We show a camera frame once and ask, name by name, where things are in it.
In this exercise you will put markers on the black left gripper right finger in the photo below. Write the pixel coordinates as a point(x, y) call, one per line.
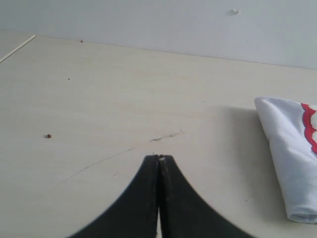
point(183, 213)

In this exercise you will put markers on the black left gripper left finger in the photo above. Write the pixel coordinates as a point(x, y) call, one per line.
point(135, 213)

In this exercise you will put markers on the white t-shirt red lettering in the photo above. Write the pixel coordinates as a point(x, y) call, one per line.
point(291, 129)

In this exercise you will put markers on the small white wall hook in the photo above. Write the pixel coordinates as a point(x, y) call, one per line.
point(235, 12)

